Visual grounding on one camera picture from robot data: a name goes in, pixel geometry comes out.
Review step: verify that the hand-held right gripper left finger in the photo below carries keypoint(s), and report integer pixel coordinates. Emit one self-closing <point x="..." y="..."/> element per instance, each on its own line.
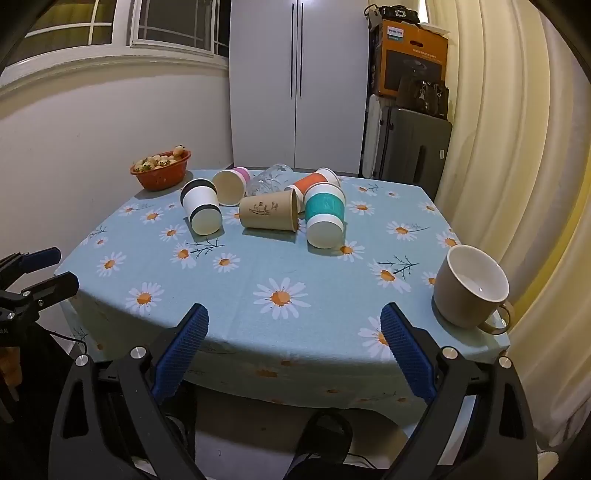
<point x="182" y="353"/>

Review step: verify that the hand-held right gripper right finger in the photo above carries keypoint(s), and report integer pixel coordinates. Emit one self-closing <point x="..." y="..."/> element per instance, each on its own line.
<point x="408" y="353"/>

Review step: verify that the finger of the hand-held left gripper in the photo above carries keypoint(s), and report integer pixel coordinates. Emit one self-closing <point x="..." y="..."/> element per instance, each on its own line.
<point x="39" y="258"/>
<point x="51" y="288"/>

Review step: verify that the white cup with black band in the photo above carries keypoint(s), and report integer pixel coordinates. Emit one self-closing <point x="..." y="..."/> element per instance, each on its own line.
<point x="201" y="203"/>

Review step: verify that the brown paper cup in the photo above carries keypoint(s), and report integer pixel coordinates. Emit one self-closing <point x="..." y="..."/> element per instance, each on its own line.
<point x="268" y="210"/>

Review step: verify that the white cup with teal band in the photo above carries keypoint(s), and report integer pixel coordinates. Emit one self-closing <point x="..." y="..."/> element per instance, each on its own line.
<point x="323" y="207"/>

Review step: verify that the white cup with pink band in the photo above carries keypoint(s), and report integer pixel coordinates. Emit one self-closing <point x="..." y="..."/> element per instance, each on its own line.
<point x="228" y="187"/>

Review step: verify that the white cup with orange band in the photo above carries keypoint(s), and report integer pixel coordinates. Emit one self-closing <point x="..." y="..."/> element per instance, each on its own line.
<point x="307" y="183"/>

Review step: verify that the beige ceramic mug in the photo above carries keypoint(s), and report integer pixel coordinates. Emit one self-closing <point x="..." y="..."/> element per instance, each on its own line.
<point x="450" y="286"/>

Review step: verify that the black rounded object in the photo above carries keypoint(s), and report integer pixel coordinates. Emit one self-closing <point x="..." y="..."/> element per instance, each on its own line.
<point x="323" y="438"/>

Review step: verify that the blue daisy print tablecloth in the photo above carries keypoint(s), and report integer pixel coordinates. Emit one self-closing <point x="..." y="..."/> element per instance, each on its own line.
<point x="258" y="258"/>

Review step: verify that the orange plastic basket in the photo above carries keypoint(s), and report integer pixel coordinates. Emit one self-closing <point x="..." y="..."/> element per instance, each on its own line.
<point x="159" y="180"/>

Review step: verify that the pile of small toy figures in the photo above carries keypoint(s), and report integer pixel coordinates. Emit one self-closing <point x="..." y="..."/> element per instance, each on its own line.
<point x="159" y="161"/>

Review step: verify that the dark grey suitcase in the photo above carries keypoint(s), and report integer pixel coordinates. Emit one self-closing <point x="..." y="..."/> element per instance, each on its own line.
<point x="411" y="147"/>

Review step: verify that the light grey suitcase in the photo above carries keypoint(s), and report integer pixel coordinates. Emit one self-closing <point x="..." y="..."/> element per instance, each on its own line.
<point x="371" y="138"/>

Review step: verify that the cream curtain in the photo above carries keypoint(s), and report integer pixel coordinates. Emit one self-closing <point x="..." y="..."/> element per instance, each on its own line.
<point x="508" y="138"/>

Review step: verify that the black handbag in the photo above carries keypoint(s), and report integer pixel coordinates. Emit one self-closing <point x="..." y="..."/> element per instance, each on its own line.
<point x="422" y="99"/>

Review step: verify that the white framed window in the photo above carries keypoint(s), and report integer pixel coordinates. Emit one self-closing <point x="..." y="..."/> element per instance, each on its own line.
<point x="175" y="23"/>

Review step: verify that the white tall cabinet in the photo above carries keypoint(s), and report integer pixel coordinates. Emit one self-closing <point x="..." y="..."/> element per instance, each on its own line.
<point x="263" y="92"/>

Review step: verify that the orange cardboard box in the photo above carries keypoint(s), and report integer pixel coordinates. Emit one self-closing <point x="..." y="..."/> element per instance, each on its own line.
<point x="406" y="50"/>

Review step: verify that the black bag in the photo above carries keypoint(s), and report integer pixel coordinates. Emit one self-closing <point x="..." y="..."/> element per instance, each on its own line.
<point x="397" y="13"/>

